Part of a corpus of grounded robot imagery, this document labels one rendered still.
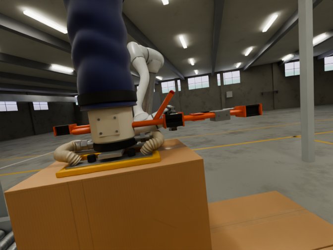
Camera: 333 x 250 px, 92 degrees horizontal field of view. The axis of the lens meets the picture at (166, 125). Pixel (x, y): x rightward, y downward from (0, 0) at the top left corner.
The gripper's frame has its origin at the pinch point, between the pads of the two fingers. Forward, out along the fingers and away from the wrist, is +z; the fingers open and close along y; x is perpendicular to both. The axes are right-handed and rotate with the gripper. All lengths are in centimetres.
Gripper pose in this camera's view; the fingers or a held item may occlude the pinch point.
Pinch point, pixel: (175, 119)
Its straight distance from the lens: 70.5
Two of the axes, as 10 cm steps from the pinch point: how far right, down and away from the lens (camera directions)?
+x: -9.9, 1.2, -1.2
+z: 1.3, 0.9, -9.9
